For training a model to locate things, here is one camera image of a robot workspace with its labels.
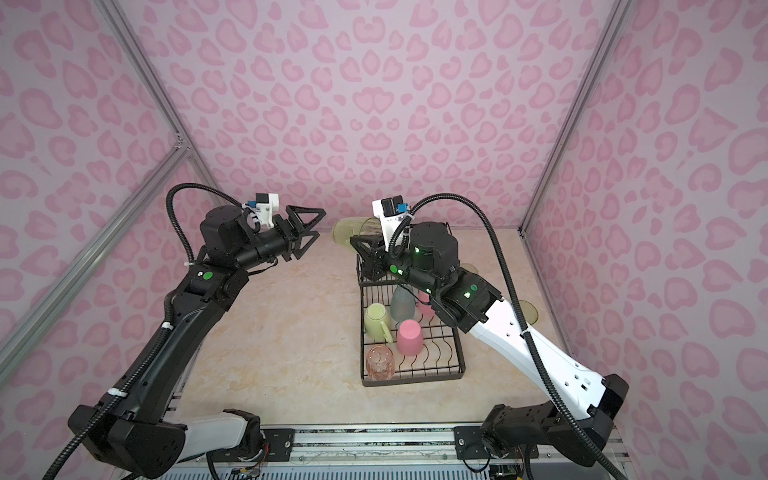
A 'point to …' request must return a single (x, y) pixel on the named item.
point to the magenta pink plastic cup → (410, 338)
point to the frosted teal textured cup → (402, 304)
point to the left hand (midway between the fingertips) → (322, 217)
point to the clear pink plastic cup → (380, 363)
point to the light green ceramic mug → (377, 322)
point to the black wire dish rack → (443, 355)
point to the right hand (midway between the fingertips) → (352, 239)
